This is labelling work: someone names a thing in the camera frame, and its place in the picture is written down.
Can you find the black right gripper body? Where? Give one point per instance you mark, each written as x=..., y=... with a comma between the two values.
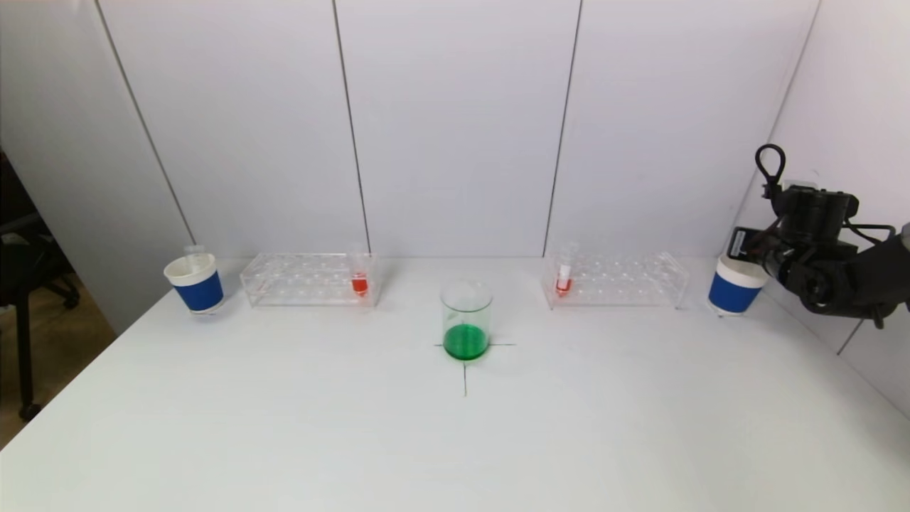
x=743, y=244

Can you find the blue liquid test tube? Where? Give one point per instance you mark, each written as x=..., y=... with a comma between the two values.
x=194, y=250

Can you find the clear acrylic test tube rack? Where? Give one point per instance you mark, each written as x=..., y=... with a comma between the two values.
x=306, y=281
x=618, y=281

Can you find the red liquid tube white label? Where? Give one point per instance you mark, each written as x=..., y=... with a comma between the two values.
x=563, y=284

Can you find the clear glass beaker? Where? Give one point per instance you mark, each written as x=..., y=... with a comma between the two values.
x=466, y=334

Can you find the red liquid test tube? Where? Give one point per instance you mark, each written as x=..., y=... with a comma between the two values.
x=360, y=284

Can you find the white paper cup blue sleeve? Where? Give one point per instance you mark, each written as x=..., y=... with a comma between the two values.
x=732, y=293
x=200, y=291

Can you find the black office chair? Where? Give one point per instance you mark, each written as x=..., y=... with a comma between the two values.
x=21, y=270

